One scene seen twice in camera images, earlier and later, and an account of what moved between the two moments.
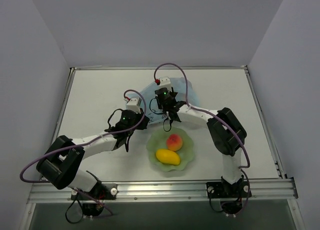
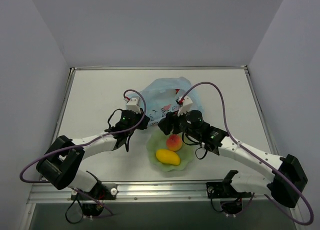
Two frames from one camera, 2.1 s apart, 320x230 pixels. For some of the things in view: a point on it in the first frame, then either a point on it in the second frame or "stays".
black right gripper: [173, 104] to [169, 123]
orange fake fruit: [174, 142] stays
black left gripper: [140, 121] stays
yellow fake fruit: [167, 156] stays
